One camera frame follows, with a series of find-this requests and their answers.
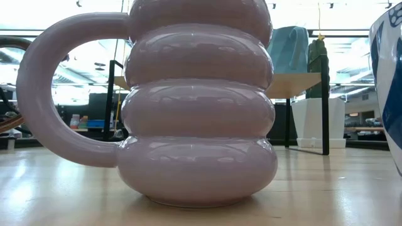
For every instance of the white hexagonal plant pot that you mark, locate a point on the white hexagonal plant pot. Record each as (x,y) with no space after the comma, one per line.
(309,122)

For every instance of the white mug blue pattern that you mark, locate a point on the white mug blue pattern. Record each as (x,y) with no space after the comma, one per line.
(389,78)

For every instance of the green cactus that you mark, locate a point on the green cactus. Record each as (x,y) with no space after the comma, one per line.
(315,62)

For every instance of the black aluminium table frame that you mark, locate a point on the black aluminium table frame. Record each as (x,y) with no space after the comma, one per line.
(367,145)

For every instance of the blue storage bin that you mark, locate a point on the blue storage bin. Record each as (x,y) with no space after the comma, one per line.
(95,123)

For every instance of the lilac ribbed mug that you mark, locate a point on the lilac ribbed mug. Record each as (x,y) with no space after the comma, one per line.
(198,110)

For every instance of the wooden shelf black metal legs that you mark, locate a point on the wooden shelf black metal legs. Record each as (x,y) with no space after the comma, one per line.
(292,84)

